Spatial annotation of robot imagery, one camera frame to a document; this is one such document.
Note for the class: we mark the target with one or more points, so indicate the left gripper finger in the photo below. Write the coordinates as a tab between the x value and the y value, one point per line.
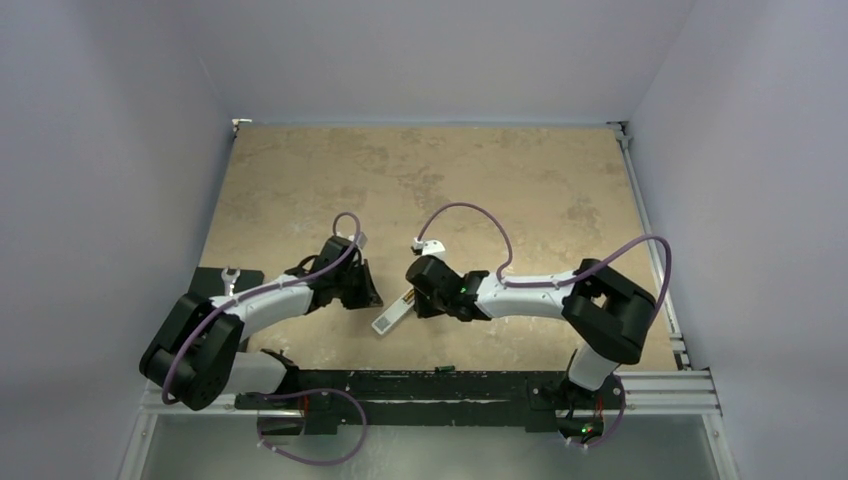
369	291
362	300

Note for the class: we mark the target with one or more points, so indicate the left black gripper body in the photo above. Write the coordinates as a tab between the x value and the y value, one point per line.
351	282

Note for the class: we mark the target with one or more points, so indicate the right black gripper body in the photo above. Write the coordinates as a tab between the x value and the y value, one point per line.
419	295

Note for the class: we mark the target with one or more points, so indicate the white remote control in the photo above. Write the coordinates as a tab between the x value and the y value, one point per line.
383	324

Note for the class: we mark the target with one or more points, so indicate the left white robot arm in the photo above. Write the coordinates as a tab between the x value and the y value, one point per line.
195	356

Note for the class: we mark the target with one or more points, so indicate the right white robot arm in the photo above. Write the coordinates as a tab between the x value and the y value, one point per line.
611	313

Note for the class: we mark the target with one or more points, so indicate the silver wrench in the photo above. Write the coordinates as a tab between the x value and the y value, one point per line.
229	277

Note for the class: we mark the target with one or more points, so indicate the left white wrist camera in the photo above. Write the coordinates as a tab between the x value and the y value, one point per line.
360	239

